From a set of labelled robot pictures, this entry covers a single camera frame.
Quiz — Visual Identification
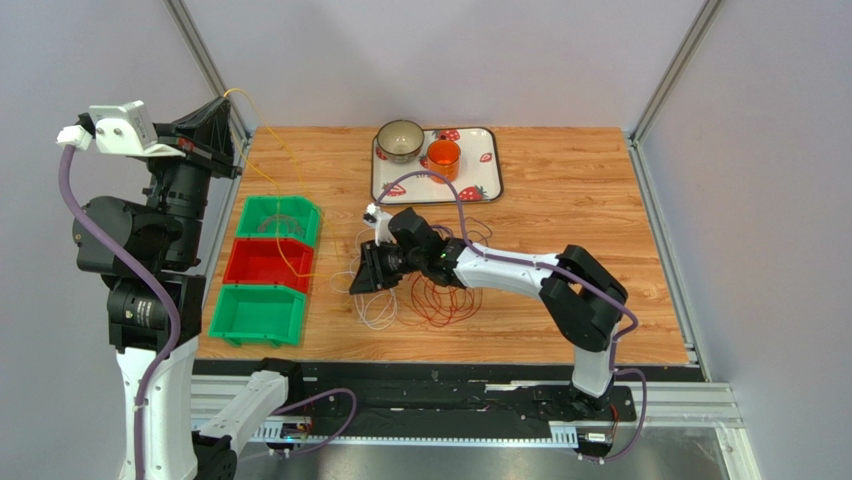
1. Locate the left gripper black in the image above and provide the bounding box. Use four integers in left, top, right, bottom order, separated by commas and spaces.
143, 96, 243, 263

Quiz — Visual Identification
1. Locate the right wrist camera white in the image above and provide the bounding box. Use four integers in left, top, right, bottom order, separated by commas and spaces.
362, 203, 395, 245

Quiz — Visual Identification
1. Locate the green bin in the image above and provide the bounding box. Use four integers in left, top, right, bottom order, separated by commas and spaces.
235, 196, 321, 248
208, 285, 307, 348

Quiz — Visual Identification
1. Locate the red bin middle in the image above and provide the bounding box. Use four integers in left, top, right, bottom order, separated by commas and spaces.
223, 238, 314, 294

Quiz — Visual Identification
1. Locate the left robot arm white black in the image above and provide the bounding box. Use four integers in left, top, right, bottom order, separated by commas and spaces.
57, 97, 302, 479

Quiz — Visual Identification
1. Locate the strawberry pattern white tray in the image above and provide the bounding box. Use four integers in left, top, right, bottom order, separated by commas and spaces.
371, 127, 504, 205

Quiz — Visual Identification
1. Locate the slotted white cable duct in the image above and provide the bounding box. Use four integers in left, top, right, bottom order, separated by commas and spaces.
252, 419, 579, 449

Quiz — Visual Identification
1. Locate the pink thin cable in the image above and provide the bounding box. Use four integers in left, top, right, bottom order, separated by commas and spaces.
258, 212, 304, 238

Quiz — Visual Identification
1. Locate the yellow thin cable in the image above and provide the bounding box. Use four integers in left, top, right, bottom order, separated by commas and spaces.
222, 87, 347, 280

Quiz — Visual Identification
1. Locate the blue thin cable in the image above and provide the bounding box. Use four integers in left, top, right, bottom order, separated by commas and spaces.
432, 219, 495, 248

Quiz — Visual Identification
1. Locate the beige ceramic bowl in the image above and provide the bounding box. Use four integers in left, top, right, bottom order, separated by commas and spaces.
375, 119, 425, 163

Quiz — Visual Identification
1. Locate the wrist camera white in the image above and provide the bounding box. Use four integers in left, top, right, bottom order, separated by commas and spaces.
362, 203, 395, 245
56, 100, 186, 159

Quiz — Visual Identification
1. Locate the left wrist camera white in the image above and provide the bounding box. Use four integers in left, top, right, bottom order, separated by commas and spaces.
56, 100, 186, 159

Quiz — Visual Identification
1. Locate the green bin far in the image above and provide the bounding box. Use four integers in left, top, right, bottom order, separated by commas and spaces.
235, 196, 321, 248

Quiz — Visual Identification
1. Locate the green bin near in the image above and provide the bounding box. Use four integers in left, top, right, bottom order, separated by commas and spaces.
208, 285, 307, 348

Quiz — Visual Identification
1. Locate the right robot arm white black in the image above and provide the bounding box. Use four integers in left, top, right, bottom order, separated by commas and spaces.
349, 204, 628, 399

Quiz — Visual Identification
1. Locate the red thin cable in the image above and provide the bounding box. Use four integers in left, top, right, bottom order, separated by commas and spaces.
399, 269, 485, 329

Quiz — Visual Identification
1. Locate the orange translucent cup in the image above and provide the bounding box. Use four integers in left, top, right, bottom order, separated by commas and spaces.
427, 137, 461, 181

